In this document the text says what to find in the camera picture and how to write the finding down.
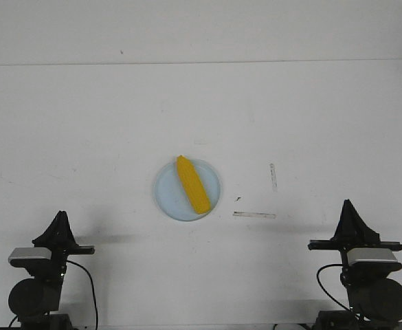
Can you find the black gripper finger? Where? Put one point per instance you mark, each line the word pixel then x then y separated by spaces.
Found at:
pixel 58 233
pixel 352 228

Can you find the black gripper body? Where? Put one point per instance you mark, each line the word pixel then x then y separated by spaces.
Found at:
pixel 60 256
pixel 344 247

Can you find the light blue round plate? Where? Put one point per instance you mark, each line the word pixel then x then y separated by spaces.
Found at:
pixel 171 198

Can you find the yellow corn cob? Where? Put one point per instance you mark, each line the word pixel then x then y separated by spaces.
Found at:
pixel 192 185

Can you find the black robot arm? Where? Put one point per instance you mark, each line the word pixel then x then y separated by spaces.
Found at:
pixel 374 299
pixel 35 301

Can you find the vertical clear tape strip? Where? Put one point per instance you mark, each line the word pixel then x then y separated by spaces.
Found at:
pixel 273 177

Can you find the horizontal clear tape strip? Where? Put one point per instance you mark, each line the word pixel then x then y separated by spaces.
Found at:
pixel 254 215

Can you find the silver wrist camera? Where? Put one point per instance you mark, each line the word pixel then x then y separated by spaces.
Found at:
pixel 375 259
pixel 23 256

